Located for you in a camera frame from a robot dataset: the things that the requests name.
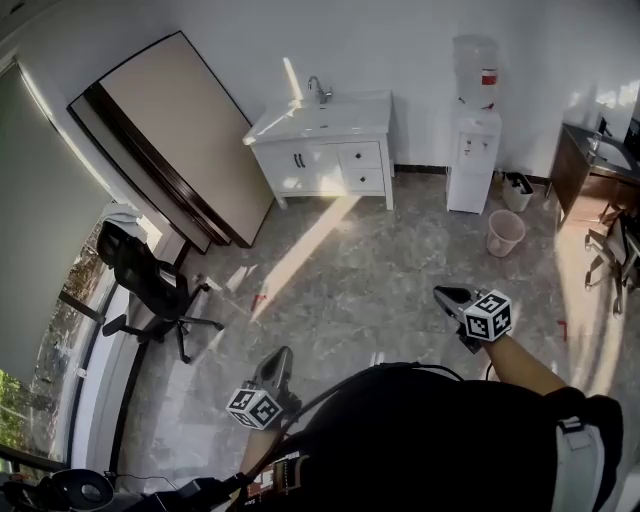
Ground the person's right forearm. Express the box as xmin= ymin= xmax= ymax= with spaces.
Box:
xmin=482 ymin=332 xmax=571 ymax=399

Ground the person's left forearm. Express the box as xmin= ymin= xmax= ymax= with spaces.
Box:
xmin=238 ymin=424 xmax=291 ymax=481

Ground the beige panel with black frame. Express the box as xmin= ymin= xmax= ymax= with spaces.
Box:
xmin=94 ymin=30 xmax=276 ymax=249

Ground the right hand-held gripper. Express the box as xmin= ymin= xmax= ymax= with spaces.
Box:
xmin=433 ymin=285 xmax=513 ymax=355

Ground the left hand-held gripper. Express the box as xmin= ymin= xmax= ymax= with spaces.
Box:
xmin=225 ymin=347 xmax=301 ymax=431

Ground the chrome faucet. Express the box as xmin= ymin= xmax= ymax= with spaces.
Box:
xmin=307 ymin=75 xmax=334 ymax=106

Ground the pink waste bin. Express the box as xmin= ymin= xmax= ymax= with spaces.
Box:
xmin=486 ymin=209 xmax=526 ymax=259

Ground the black framed window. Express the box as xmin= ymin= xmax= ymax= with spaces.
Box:
xmin=0 ymin=202 xmax=151 ymax=474

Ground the white cloth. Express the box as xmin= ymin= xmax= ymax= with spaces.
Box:
xmin=102 ymin=202 xmax=146 ymax=236

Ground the black chest mount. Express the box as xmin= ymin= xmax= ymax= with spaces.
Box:
xmin=149 ymin=472 xmax=251 ymax=512

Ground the grey roller blind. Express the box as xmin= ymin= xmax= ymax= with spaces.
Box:
xmin=0 ymin=58 xmax=115 ymax=384

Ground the grey mesh office chair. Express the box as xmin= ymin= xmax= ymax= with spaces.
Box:
xmin=584 ymin=199 xmax=640 ymax=316

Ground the brown wooden sink cabinet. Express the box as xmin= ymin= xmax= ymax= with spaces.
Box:
xmin=548 ymin=122 xmax=640 ymax=226

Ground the white water dispenser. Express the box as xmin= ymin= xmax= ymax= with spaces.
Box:
xmin=446 ymin=102 xmax=503 ymax=215

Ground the black office chair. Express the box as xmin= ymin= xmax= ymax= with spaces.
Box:
xmin=94 ymin=219 xmax=226 ymax=365

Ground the clear water bottle red label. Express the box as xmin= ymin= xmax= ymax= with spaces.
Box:
xmin=452 ymin=33 xmax=500 ymax=111

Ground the chest strap with red label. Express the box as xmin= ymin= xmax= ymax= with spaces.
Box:
xmin=247 ymin=449 xmax=311 ymax=499

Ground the white waste bin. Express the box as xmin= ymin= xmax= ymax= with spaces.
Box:
xmin=502 ymin=172 xmax=535 ymax=214

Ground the grey backpack strap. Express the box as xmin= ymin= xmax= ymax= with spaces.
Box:
xmin=554 ymin=414 xmax=621 ymax=512

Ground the white sink cabinet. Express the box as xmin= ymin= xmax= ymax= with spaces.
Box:
xmin=249 ymin=132 xmax=396 ymax=211

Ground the person's black shirt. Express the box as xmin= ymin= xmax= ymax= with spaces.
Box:
xmin=144 ymin=362 xmax=626 ymax=512

